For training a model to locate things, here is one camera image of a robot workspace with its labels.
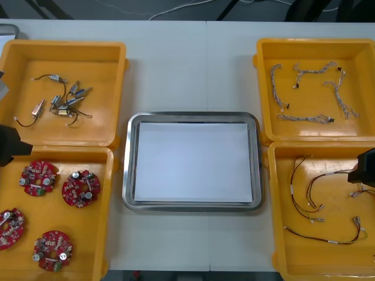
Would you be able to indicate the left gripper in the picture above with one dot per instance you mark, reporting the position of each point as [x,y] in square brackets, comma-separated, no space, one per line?
[8,146]

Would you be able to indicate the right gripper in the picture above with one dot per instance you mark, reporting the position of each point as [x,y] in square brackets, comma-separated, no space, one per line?
[367,171]

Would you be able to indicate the small metal solenoid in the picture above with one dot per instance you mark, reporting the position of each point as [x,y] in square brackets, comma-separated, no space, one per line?
[38,109]

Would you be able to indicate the round red circuit board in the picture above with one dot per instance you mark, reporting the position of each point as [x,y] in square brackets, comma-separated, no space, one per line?
[38,175]
[52,246]
[80,190]
[10,231]

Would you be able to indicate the yellow-orange plastic bin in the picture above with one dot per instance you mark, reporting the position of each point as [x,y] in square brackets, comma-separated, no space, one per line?
[310,99]
[88,234]
[322,257]
[96,123]

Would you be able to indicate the pile of metal solenoids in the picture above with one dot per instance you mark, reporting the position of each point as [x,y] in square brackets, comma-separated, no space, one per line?
[54,78]

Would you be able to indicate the steel tray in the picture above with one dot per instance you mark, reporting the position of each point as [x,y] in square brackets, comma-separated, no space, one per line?
[129,175]

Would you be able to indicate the grey metal tray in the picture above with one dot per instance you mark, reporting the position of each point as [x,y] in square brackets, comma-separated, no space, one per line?
[8,29]

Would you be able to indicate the black frame bar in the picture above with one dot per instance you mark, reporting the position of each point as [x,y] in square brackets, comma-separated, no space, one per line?
[227,10]

